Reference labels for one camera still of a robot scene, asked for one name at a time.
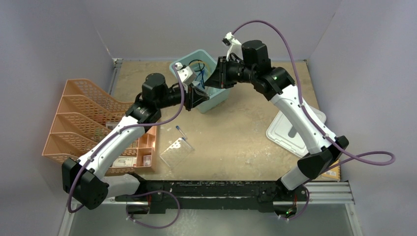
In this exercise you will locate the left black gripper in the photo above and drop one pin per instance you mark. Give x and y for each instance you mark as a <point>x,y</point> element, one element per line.
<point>193,97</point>

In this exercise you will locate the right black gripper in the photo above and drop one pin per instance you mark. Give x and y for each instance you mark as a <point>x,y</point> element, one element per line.
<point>221,78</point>

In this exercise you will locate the teal plastic bin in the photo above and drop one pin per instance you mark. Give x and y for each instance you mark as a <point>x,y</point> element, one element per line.
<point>216,96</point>

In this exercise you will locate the amber rubber tubing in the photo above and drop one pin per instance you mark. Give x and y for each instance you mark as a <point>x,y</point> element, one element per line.
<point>198,65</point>

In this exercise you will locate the blue safety glasses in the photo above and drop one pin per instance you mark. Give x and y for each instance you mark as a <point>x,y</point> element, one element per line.
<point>203,76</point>

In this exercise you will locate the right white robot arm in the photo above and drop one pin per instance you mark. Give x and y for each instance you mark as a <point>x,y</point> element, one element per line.
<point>248,62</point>

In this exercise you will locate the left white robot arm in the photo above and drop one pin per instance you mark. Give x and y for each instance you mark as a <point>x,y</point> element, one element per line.
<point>157,104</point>

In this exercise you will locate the clear plastic box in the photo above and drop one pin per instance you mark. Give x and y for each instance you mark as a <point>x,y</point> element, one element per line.
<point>176,152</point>

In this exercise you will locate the orange compartment tray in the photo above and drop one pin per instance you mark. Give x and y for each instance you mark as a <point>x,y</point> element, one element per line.
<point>140,157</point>

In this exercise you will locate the white plastic bin lid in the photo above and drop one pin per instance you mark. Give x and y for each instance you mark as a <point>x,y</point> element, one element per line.
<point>283,133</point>

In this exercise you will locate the orange file organizer rack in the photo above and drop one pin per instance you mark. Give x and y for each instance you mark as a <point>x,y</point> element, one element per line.
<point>80,120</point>

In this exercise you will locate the yellow spiral notebook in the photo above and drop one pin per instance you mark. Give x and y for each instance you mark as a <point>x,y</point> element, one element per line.
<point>333,174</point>

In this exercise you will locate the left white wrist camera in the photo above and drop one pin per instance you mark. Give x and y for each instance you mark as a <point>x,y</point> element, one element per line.
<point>186,74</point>

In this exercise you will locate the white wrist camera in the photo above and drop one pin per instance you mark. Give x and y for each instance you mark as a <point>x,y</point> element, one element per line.
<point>234,47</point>
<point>186,74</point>

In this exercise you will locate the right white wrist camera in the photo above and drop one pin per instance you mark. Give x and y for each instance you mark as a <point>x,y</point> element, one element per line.
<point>234,47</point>

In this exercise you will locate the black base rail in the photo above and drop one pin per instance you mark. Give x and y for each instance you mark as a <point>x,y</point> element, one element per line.
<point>263,196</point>

